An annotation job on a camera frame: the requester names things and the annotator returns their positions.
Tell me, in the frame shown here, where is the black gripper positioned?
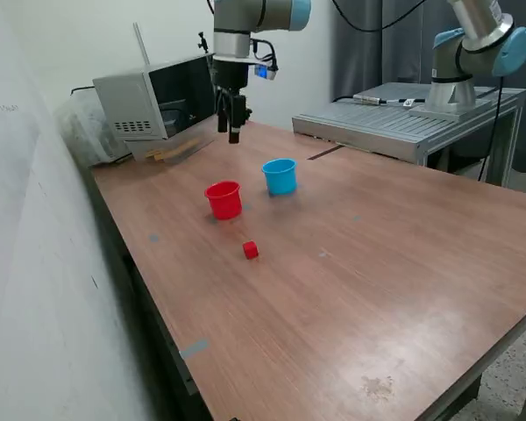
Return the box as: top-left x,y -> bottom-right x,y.
212,60 -> 252,145

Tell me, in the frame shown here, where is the aluminium robot base platform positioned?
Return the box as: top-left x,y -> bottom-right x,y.
291,82 -> 526,188

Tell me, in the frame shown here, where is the blue plastic cup bin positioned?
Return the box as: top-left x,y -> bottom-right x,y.
261,158 -> 299,196

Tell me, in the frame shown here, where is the red plastic cup bin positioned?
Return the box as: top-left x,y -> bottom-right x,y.
203,180 -> 243,221

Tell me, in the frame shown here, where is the clear acrylic stand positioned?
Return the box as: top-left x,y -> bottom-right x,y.
129,111 -> 224,166

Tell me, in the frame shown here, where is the black tape strip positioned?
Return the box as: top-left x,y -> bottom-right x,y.
307,145 -> 346,161

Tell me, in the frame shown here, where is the silver microwave oven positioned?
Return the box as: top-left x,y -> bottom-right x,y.
91,52 -> 229,142

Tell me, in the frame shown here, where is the white thin rod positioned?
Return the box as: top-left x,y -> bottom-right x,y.
132,22 -> 153,74

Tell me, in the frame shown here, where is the silver metal cylinder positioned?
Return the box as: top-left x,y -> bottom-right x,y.
352,93 -> 389,106

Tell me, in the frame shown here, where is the clear plastic bag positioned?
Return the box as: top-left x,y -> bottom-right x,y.
54,94 -> 135,168

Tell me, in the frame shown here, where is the long grey tape strip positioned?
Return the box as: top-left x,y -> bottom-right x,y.
178,338 -> 211,360

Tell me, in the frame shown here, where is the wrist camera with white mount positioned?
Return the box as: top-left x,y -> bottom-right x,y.
213,54 -> 279,82

